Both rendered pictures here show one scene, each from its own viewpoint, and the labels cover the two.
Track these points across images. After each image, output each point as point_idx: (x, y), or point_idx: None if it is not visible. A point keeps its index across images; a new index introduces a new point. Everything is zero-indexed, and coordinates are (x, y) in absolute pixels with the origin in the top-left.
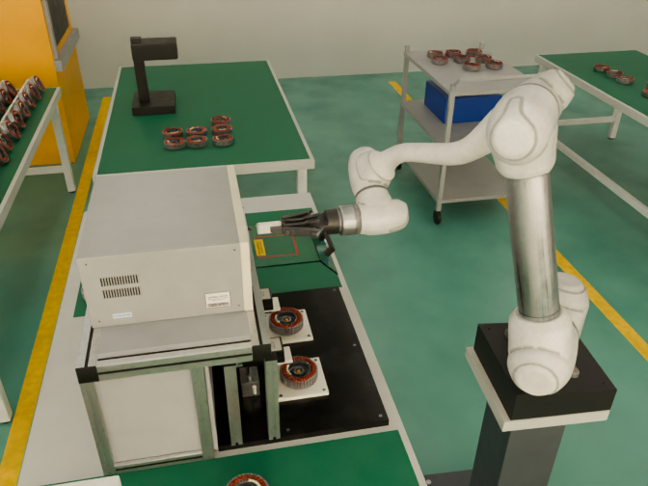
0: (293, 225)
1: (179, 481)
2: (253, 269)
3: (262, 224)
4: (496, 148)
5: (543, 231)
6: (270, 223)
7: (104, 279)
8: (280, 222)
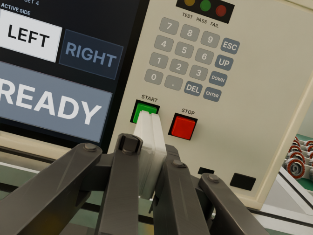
0: (109, 180)
1: None
2: (6, 159)
3: (145, 117)
4: None
5: None
6: (148, 128)
7: None
8: (150, 146)
